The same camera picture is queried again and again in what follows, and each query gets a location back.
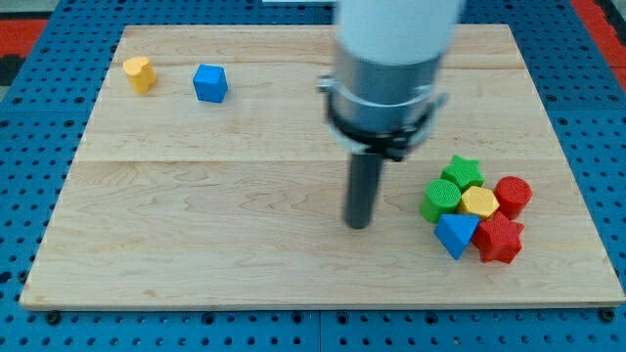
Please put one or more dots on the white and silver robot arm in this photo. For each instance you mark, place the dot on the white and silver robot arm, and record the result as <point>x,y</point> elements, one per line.
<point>381,101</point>

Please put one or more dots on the blue cube block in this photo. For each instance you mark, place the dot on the blue cube block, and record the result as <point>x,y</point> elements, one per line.
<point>210,83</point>

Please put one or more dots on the blue triangle block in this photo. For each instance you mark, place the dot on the blue triangle block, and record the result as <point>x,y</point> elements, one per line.
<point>455,231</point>

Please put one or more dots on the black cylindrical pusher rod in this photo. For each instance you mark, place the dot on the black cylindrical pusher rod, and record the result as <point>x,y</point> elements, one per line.
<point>362,188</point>

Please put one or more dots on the wooden board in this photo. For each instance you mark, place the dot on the wooden board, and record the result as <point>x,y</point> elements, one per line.
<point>172,203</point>

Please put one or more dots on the green cylinder block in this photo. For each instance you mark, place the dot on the green cylinder block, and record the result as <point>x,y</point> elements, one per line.
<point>441,197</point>

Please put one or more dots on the green star block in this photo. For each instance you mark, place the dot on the green star block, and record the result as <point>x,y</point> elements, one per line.
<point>463,172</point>

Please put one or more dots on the yellow hexagon block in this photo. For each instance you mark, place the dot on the yellow hexagon block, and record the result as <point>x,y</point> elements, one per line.
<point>478,201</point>

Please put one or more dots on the red star block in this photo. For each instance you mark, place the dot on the red star block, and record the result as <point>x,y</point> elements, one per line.
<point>498,239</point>

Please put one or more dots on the red cylinder block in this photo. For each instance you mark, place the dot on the red cylinder block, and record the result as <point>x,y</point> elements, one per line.
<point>513,194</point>

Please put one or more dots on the yellow heart block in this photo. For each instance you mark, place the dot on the yellow heart block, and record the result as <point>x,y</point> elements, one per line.
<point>140,74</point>

